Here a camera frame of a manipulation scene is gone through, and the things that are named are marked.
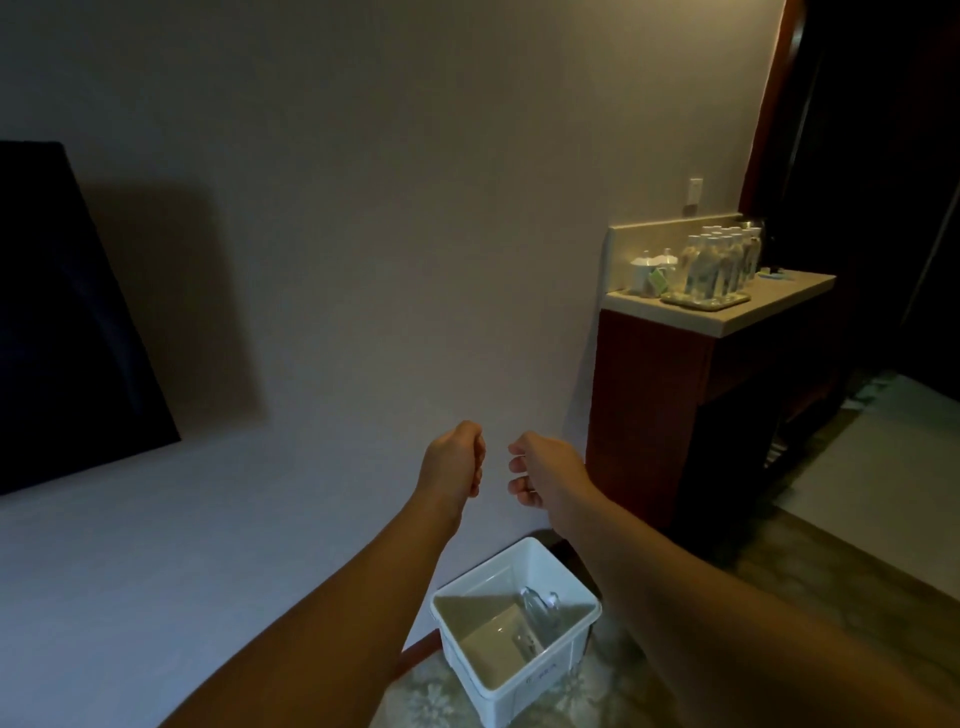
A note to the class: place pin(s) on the person's left hand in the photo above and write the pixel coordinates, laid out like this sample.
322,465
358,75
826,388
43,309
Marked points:
446,469

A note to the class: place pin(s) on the person's right hand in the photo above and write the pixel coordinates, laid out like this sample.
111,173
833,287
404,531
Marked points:
551,476

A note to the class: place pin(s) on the person's left fingers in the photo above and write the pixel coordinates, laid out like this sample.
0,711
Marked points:
477,469

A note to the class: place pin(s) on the person's right fingers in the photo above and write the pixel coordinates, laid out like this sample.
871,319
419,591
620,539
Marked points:
523,472

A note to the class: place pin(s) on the person's right forearm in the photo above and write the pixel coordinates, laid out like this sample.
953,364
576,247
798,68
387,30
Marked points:
720,630

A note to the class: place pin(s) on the person's left forearm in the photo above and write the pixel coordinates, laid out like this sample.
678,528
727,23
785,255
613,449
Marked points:
330,630

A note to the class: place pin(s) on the clear empty plastic bottle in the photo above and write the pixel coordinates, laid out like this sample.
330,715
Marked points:
536,611

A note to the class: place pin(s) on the dark red wooden cabinet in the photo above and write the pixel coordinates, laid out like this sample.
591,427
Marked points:
652,397

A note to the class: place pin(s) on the white plastic bin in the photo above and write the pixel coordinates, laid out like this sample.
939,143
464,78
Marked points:
551,675

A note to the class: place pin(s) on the white ceramic cup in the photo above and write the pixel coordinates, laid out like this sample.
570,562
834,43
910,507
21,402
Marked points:
666,261
641,274

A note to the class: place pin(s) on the green tea packet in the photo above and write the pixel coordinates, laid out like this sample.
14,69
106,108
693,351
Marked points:
658,283

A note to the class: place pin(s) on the green serving tray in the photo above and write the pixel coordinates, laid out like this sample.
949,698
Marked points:
709,302

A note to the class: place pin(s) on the group of clear water bottles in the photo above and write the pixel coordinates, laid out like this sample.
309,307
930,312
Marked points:
716,262

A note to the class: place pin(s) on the black flat television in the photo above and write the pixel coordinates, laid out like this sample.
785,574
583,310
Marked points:
67,322

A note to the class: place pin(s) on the dark red wooden door frame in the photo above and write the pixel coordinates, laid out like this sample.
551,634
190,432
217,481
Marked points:
769,105

